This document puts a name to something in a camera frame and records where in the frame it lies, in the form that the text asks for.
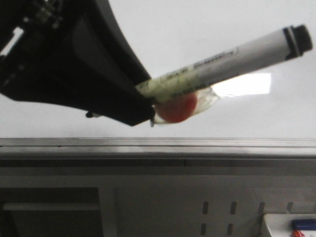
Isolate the red object in box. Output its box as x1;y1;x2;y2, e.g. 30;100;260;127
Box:
291;230;305;237

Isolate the white box with items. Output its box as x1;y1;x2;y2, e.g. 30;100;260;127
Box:
260;213;316;237

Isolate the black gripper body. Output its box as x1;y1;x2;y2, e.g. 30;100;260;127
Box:
0;0;155;126

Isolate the white whiteboard marker pen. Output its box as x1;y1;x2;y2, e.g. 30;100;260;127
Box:
135;25;313;103

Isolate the white slotted panel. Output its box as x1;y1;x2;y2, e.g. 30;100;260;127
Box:
98;175;316;237

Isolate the blue object in box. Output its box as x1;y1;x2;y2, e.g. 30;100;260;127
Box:
291;219;316;231

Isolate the white whiteboard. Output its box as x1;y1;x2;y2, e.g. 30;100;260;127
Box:
0;0;316;138

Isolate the red magnet taped to marker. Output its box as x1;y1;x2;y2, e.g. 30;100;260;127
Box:
150;86;220;127

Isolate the aluminium whiteboard frame rail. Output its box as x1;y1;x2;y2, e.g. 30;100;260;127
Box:
0;137;316;167

